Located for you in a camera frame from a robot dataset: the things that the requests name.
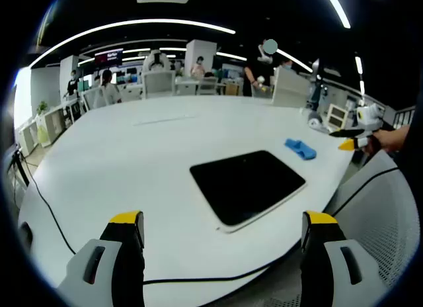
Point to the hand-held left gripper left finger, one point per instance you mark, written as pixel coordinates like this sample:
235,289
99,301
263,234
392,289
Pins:
99,274

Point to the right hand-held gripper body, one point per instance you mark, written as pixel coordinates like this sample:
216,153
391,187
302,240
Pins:
369,116

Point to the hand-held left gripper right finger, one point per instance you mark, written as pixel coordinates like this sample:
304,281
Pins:
333,274

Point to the blue cleaning cloth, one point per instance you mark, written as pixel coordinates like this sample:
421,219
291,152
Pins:
301,149

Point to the person's right hand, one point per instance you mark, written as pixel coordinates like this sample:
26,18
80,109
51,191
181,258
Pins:
390,140

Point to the white cabinet with framed panels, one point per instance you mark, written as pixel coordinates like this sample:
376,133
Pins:
337,116

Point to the black stair railing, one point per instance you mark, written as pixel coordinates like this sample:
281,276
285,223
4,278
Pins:
404,116

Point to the white upright panel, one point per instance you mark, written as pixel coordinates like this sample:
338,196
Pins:
291,87

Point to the white mesh office chair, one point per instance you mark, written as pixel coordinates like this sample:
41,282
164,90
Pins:
380,214

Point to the thin ceiling light strip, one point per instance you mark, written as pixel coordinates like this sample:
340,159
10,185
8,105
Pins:
294,60

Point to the straight ceiling light strip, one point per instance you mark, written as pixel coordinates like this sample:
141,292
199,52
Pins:
338,7

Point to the white slatted chair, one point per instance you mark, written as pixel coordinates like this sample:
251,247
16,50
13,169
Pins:
208,86

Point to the yellow-green bag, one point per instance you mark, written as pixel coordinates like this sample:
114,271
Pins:
43,136

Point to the white low shelf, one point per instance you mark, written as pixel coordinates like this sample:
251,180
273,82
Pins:
49,125

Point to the potted green plant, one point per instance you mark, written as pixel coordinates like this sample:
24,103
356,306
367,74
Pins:
42,107

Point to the dark display screen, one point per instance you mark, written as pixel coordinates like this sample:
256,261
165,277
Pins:
109,56

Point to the long curved ceiling light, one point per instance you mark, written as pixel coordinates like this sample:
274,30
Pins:
132,24

